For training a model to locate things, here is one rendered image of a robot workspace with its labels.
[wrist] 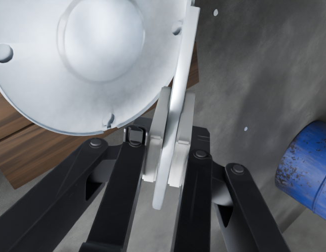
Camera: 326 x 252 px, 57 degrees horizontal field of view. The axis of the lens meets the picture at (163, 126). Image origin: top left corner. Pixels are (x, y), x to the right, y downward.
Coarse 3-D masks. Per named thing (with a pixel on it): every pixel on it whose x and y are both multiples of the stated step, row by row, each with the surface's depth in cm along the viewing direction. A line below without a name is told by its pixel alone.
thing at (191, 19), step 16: (192, 0) 41; (192, 16) 17; (192, 32) 17; (192, 48) 17; (176, 64) 18; (176, 80) 18; (176, 96) 18; (176, 112) 18; (176, 128) 19; (160, 160) 20; (160, 176) 21; (160, 192) 22; (160, 208) 26
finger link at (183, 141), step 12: (192, 96) 20; (192, 108) 19; (180, 120) 17; (192, 120) 18; (180, 132) 16; (180, 144) 15; (180, 156) 16; (180, 168) 16; (168, 180) 17; (180, 180) 17
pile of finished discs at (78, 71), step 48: (0, 0) 32; (48, 0) 34; (96, 0) 37; (144, 0) 42; (0, 48) 34; (48, 48) 37; (96, 48) 40; (144, 48) 46; (48, 96) 40; (96, 96) 44; (144, 96) 50
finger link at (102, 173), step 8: (136, 120) 18; (144, 120) 18; (120, 144) 16; (112, 152) 15; (104, 160) 14; (112, 160) 15; (144, 160) 16; (96, 168) 15; (104, 168) 15; (112, 168) 15; (88, 176) 15; (96, 176) 15; (104, 176) 15
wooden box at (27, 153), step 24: (192, 72) 61; (0, 96) 40; (0, 120) 42; (24, 120) 44; (0, 144) 43; (24, 144) 46; (48, 144) 48; (72, 144) 51; (0, 168) 45; (24, 168) 47; (48, 168) 50
